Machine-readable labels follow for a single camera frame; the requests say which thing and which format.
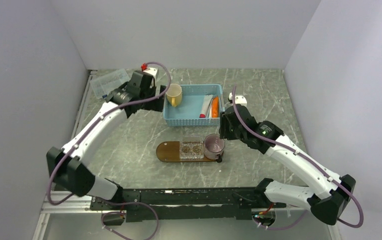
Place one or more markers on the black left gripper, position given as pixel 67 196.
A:
pixel 156 105

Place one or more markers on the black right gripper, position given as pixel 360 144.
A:
pixel 223 130

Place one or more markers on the purple mug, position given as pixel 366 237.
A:
pixel 214 147

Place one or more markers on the light blue plastic basket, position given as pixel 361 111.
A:
pixel 188 112

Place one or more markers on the brown oval wooden tray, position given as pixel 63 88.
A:
pixel 169 152

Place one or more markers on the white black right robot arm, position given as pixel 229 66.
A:
pixel 326 194

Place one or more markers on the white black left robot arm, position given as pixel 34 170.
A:
pixel 68 165

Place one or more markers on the white toothbrush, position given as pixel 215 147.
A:
pixel 220 105

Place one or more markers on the orange toothpaste tube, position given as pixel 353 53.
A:
pixel 214 111

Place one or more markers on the yellow mug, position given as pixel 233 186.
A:
pixel 174 94

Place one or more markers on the clear plastic compartment box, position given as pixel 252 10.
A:
pixel 104 81

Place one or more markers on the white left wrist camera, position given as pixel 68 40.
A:
pixel 150 70

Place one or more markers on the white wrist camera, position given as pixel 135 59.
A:
pixel 150 70
pixel 239 99

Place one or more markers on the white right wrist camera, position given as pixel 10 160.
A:
pixel 239 99

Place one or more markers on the aluminium rail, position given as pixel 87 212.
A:
pixel 78 132

